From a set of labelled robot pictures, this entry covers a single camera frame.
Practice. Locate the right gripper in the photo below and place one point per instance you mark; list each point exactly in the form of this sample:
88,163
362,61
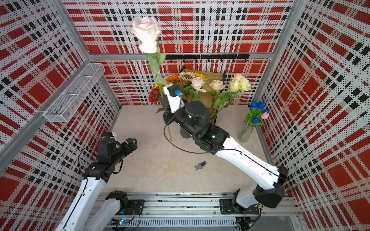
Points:
171,117

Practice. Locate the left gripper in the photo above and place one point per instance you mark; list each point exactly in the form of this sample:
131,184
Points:
133,146

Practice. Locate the beige daisy flower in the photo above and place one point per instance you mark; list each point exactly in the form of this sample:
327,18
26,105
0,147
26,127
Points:
187,76

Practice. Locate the orange flower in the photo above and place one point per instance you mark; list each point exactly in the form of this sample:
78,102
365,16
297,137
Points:
175,79

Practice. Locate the white rose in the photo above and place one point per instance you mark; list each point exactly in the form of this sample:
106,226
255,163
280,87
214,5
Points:
245,85
227,98

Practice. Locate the pink tulip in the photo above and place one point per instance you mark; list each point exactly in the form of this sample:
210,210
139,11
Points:
263,116

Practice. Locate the pale pink rose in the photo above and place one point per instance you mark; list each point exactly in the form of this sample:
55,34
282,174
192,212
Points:
146,29

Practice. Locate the pale rose pile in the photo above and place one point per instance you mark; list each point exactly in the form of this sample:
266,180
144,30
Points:
196,87

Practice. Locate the cream rose flower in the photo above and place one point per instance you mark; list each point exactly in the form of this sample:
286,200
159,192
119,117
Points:
238,77

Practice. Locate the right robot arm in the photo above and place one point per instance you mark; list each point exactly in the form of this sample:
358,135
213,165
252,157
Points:
269,179

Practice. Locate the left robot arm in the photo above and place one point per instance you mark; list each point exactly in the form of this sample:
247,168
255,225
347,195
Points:
86,193

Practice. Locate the bamboo two-tier shelf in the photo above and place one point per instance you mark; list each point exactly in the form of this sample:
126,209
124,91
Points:
206,97

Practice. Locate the clear glass vase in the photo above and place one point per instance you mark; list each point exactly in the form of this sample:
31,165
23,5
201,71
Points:
246,131

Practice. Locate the black hook rail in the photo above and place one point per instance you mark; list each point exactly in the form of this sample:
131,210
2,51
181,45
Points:
207,57

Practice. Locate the white wire wall basket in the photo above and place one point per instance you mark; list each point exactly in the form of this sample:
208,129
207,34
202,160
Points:
67,103

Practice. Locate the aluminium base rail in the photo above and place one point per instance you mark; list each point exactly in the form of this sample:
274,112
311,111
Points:
133,211

